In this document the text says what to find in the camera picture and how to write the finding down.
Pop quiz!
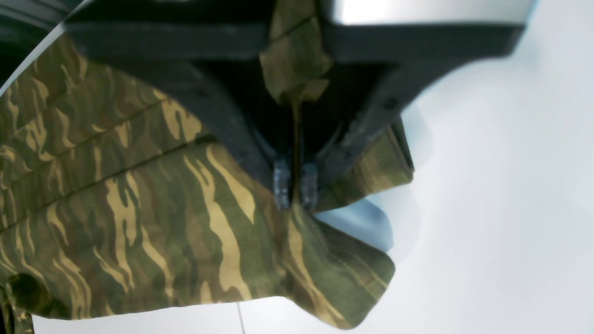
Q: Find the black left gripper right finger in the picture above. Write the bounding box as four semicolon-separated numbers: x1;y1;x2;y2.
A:
299;23;526;209

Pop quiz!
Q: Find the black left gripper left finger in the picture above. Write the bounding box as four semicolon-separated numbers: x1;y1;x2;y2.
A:
65;21;293;210

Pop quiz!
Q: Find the camouflage T-shirt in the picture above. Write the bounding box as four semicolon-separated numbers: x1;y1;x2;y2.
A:
1;0;414;334

